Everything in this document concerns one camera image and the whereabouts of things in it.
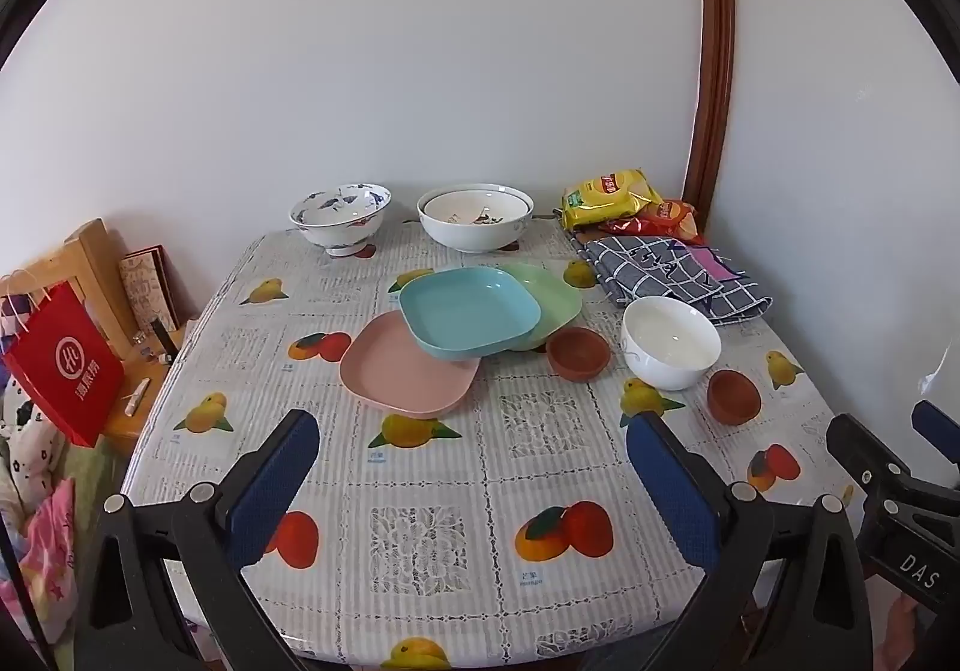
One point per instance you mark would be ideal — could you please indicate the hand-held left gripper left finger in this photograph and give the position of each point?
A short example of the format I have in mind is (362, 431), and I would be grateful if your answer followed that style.
(274, 491)

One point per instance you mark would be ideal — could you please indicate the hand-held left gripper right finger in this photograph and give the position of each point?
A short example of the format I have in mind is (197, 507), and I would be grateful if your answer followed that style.
(671, 491)

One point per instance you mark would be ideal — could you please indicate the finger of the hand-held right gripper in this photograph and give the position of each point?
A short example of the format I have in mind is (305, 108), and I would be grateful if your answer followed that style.
(862, 450)
(937, 427)

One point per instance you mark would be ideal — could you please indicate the small brown bowl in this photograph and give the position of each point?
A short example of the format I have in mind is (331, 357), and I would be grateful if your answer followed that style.
(733, 399)
(577, 356)

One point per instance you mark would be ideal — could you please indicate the plain white bowl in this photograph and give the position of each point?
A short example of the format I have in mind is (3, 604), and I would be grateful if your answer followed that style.
(670, 345)

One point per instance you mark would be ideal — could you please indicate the pink square plate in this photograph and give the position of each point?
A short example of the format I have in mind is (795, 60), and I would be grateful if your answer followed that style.
(397, 378)

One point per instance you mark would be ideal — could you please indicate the black marker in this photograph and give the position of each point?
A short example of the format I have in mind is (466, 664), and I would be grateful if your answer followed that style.
(161, 339)

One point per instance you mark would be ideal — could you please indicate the fruit printed lace tablecloth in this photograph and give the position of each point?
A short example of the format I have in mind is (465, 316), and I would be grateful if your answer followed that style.
(480, 461)

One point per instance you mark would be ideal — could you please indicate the grey checked cloth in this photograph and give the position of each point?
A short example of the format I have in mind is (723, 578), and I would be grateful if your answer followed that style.
(652, 270)

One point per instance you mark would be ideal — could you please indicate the green square plate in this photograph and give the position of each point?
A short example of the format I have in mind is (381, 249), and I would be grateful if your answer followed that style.
(555, 300)

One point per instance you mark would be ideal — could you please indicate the patterned book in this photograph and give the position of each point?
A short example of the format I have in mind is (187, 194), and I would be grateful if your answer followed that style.
(150, 288)

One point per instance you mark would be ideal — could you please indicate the colourful printed bedding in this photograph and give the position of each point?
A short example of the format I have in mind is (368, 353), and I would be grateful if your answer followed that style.
(34, 491)

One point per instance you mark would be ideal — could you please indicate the red paper bag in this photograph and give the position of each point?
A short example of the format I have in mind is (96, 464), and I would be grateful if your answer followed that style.
(64, 371)

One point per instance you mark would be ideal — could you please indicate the blue square plate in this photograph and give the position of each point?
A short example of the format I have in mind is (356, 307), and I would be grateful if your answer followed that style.
(469, 311)

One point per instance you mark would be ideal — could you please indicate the red chip bag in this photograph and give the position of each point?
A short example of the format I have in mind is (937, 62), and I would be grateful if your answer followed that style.
(671, 217)

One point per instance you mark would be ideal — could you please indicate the blue patterned white bowl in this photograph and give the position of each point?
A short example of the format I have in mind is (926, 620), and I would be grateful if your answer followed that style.
(341, 213)

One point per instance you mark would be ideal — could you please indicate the wooden chair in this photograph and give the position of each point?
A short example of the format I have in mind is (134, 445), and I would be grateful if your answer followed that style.
(94, 266)

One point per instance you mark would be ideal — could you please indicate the yellow chip bag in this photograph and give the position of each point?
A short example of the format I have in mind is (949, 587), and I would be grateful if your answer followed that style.
(604, 198)

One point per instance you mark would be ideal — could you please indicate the large white patterned bowl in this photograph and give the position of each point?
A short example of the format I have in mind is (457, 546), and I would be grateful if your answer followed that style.
(476, 221)

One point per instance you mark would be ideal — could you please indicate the brown wooden door frame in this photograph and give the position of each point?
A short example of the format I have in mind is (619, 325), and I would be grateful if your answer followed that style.
(712, 41)

